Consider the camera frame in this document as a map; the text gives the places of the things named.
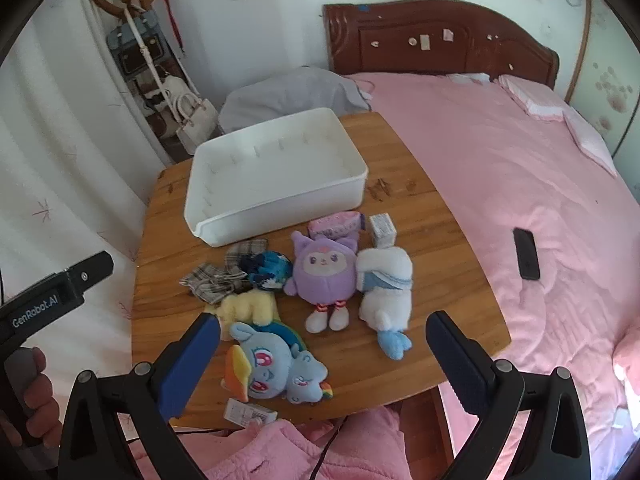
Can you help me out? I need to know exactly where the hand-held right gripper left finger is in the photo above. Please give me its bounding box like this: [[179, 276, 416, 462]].
[[61, 312, 222, 480]]

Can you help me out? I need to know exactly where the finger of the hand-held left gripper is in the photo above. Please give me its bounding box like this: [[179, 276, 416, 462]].
[[64, 251, 114, 304]]

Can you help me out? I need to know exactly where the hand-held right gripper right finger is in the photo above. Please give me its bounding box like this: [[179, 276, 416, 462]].
[[426, 310, 601, 480]]

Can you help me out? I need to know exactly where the white printed box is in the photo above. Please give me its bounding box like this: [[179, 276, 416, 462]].
[[223, 398, 278, 428]]

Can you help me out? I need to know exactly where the yellow plush toy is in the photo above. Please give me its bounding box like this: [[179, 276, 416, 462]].
[[212, 287, 281, 333]]

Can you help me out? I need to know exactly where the grey plaid bow hair clip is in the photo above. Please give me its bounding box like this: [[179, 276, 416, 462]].
[[179, 240, 271, 306]]

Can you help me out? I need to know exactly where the blue pony plush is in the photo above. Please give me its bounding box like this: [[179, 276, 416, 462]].
[[222, 321, 335, 406]]

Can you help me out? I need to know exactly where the white plush with blue tail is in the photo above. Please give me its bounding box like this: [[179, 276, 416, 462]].
[[357, 246, 415, 361]]

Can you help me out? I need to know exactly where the small white carton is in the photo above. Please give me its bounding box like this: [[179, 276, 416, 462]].
[[369, 213, 397, 248]]

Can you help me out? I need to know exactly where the purple plush doll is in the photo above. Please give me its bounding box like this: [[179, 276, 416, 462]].
[[284, 230, 362, 335]]

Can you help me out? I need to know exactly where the pink tissue packet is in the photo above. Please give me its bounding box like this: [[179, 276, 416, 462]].
[[307, 211, 362, 241]]

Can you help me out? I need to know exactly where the white plastic storage bin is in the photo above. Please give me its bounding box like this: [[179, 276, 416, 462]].
[[184, 107, 370, 248]]

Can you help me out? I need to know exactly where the person's left hand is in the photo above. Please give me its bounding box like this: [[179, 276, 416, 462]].
[[21, 347, 64, 444]]

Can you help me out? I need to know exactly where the round wooden table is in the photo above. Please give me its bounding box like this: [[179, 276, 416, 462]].
[[131, 110, 512, 431]]

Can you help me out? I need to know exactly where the white curtain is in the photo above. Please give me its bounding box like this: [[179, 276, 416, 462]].
[[0, 0, 196, 361]]

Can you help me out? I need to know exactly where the black phone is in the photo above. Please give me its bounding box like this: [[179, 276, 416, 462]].
[[513, 227, 542, 281]]

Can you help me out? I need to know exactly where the blue-grey hanging bag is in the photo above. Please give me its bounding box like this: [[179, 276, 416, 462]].
[[106, 12, 183, 78]]

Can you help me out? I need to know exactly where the pink pillow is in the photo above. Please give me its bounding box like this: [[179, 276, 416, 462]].
[[497, 74, 571, 122], [562, 110, 618, 178]]

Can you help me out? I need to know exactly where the grey cloth bundle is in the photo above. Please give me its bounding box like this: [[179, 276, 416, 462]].
[[218, 66, 371, 136]]

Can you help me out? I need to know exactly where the white folded cloth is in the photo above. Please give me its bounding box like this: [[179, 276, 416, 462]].
[[447, 72, 491, 86]]

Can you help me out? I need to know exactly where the paw print wardrobe door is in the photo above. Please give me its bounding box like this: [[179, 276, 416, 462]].
[[565, 0, 640, 171]]

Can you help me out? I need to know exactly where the dark wooden headboard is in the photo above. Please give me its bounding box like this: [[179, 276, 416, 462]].
[[322, 0, 560, 91]]

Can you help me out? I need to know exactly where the thin black cable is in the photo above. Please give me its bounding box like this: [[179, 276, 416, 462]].
[[170, 412, 351, 480]]

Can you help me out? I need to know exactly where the red strap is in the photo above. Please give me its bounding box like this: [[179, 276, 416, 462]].
[[167, 0, 187, 58]]

